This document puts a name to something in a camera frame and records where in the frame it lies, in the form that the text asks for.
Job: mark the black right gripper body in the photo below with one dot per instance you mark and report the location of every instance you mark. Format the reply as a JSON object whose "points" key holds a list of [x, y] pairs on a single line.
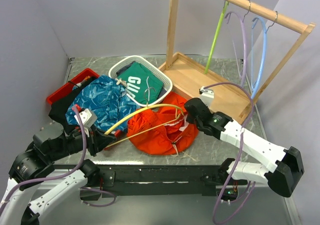
{"points": [[189, 119]]}

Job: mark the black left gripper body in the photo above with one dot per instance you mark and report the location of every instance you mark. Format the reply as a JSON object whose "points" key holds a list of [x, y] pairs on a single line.
{"points": [[74, 142]]}

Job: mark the yellow plastic hanger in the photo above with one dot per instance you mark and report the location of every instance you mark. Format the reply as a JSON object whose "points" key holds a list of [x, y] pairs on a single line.
{"points": [[140, 112]]}

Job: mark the orange drawstring shorts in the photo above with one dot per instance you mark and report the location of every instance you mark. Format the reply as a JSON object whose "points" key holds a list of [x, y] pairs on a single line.
{"points": [[162, 132]]}

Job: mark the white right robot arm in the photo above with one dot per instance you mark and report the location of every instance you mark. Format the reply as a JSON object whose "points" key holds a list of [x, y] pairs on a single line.
{"points": [[278, 167]]}

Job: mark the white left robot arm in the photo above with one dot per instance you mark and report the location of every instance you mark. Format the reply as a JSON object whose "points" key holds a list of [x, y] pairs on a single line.
{"points": [[32, 189]]}

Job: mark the blue patterned shorts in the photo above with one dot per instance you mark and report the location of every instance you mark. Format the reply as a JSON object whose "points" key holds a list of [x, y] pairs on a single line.
{"points": [[107, 99]]}

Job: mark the green shorts with white letters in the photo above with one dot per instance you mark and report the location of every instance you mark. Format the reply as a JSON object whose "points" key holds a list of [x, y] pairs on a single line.
{"points": [[142, 85]]}

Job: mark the purple plastic hanger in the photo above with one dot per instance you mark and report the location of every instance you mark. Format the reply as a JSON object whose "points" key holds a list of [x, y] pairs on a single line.
{"points": [[242, 74]]}

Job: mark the blue plastic hanger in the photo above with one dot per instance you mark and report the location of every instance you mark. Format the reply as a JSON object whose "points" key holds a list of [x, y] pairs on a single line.
{"points": [[255, 77]]}

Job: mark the green plastic hanger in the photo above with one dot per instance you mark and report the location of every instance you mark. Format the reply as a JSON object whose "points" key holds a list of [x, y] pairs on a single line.
{"points": [[216, 35]]}

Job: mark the wooden clothes rack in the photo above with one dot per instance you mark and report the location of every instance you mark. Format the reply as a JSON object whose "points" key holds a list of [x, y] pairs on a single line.
{"points": [[188, 75]]}

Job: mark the black garment in tray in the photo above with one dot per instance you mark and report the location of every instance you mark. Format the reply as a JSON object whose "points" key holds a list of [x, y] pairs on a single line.
{"points": [[62, 107]]}

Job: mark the white perforated plastic basket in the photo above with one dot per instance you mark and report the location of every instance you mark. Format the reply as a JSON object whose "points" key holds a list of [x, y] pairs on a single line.
{"points": [[167, 83]]}

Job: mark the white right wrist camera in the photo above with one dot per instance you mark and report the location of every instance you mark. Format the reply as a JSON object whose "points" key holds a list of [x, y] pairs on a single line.
{"points": [[206, 95]]}

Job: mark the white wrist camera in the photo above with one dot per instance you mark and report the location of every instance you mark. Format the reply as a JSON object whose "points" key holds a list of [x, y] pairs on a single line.
{"points": [[88, 118], [206, 95]]}

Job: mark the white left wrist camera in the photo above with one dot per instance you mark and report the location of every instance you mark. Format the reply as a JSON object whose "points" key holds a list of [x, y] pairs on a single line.
{"points": [[88, 118]]}

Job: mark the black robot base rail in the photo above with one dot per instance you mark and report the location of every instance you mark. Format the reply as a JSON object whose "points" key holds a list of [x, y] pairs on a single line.
{"points": [[149, 180]]}

